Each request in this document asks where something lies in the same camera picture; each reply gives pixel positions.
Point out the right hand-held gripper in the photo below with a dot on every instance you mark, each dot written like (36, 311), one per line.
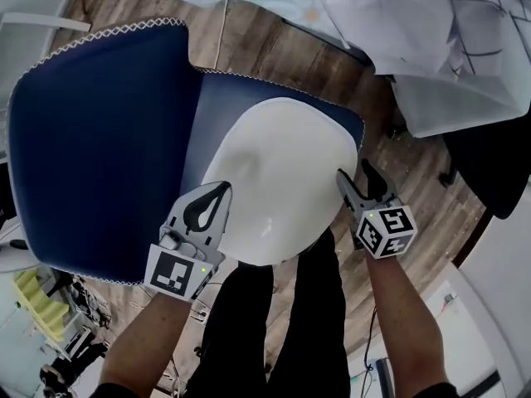
(386, 230)

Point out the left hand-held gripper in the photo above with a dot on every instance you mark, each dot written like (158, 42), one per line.
(170, 270)

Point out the white pillow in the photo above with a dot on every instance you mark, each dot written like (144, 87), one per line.
(282, 160)

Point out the blue chair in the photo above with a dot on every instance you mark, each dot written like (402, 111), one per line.
(103, 139)

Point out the person's right forearm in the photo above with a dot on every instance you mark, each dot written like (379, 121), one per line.
(406, 326)

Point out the person's left forearm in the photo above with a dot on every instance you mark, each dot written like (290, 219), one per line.
(141, 346)

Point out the person's black trousers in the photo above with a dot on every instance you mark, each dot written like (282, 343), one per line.
(315, 326)

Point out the plain white sheet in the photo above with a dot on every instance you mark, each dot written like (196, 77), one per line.
(394, 35)

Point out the white low table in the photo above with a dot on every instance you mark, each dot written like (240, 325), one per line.
(464, 338)

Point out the yellow green plastic rack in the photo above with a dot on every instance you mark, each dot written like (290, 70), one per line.
(37, 301)

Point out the person's black shirt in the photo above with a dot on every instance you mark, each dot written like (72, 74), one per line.
(120, 391)

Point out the white grid-patterned sheet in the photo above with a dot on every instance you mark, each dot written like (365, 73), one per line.
(489, 35)

